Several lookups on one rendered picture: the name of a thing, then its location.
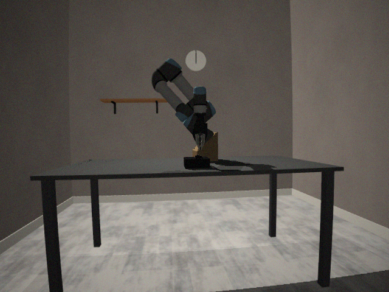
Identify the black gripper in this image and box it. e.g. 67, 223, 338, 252
193, 113, 207, 150

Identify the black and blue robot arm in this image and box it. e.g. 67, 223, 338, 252
151, 58, 216, 134

